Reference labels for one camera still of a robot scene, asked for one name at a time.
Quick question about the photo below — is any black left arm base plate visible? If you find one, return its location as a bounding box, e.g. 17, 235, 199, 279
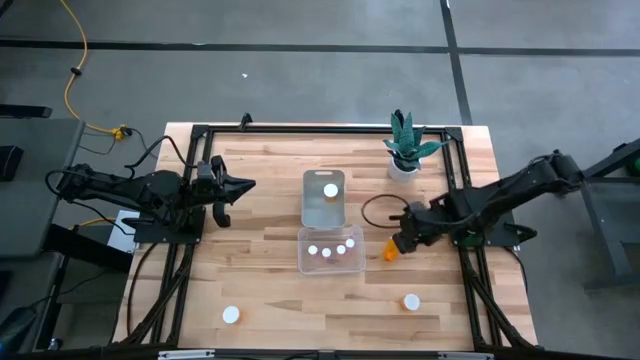
121, 203, 207, 246

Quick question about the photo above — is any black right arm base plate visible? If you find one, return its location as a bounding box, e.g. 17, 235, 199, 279
446, 205, 539, 250

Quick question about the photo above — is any yellow extension cable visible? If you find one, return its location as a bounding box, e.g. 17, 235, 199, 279
58, 0, 132, 141

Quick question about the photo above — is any black aluminium frame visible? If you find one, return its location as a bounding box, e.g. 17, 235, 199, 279
112, 122, 539, 351

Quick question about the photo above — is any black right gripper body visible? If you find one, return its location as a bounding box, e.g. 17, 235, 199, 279
399, 202, 441, 246

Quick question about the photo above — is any grey metal stand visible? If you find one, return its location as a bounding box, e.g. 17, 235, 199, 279
579, 137, 640, 291

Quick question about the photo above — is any white plant pot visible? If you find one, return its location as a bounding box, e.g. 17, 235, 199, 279
388, 155, 420, 184

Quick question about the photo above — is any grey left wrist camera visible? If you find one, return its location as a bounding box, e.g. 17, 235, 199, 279
197, 159, 215, 187

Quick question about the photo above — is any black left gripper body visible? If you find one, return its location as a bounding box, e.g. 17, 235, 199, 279
189, 172, 226, 207

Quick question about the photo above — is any green snake plant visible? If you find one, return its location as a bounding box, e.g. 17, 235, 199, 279
382, 108, 446, 172

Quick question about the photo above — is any short yellow cable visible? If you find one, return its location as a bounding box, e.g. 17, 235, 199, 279
74, 216, 119, 230

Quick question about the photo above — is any black rectangular box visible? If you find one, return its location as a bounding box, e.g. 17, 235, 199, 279
0, 144, 25, 182

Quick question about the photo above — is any black flat bar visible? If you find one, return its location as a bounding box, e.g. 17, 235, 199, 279
0, 103, 54, 120

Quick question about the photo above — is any silver metal bracket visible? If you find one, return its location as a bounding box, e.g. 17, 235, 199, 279
157, 349, 216, 360
437, 351, 495, 360

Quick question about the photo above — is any thin black floor cable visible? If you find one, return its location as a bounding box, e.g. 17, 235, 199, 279
79, 127, 160, 161

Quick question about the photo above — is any grey side desk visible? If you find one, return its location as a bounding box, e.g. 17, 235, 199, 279
0, 117, 86, 259

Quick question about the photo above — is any clear plastic bin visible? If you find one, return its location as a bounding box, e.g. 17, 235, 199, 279
297, 223, 367, 276

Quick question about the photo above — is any white power box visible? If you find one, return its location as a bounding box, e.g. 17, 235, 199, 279
106, 209, 141, 255

